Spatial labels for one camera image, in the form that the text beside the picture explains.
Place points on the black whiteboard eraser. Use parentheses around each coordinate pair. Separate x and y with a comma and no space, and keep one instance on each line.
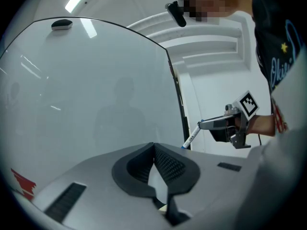
(61,24)

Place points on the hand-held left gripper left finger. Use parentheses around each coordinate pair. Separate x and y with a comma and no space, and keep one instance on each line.
(120,176)

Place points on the glass whiteboard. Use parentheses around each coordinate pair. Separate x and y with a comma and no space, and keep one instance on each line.
(84,92)

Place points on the white marker with blue cap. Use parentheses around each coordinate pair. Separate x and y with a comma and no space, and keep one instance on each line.
(192,136)

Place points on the person's right forearm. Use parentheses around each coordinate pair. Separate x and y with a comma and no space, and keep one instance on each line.
(261,124)

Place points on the black head-worn camera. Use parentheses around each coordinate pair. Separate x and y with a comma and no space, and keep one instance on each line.
(177,13)

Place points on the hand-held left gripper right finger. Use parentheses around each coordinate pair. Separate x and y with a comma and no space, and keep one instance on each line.
(187,176)

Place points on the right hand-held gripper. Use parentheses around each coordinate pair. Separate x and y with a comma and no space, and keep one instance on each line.
(248,104)

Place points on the red whiteboard sticker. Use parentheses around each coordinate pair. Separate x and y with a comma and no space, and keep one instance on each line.
(24,184)

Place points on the person's black printed t-shirt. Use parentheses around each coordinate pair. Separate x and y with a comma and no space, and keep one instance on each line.
(268,20)

